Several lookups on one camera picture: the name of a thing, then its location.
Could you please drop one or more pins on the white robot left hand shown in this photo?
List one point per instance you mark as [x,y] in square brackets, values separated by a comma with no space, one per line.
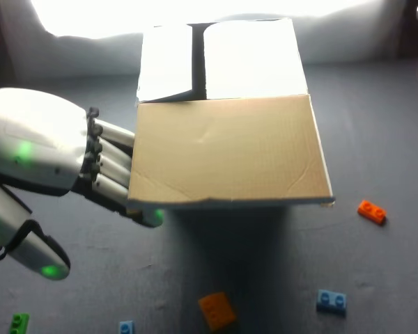
[31,139]

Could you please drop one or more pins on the brown cardboard box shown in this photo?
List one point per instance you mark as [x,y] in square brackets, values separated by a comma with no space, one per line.
[230,149]

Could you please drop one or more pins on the grey table cloth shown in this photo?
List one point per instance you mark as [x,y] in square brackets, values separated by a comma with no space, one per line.
[369,139]

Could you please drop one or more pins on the white draped sheet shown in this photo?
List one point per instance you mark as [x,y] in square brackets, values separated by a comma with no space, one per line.
[90,52]

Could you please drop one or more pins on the small orange-red toy brick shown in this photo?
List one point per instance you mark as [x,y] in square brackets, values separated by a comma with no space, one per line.
[371,211]

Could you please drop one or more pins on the green toy brick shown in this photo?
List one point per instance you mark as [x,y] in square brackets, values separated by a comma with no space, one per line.
[19,324]

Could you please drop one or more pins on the light blue toy brick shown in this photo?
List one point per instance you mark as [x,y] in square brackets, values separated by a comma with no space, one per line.
[126,327]

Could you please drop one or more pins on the large orange toy brick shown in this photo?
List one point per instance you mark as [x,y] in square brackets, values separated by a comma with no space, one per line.
[216,311]

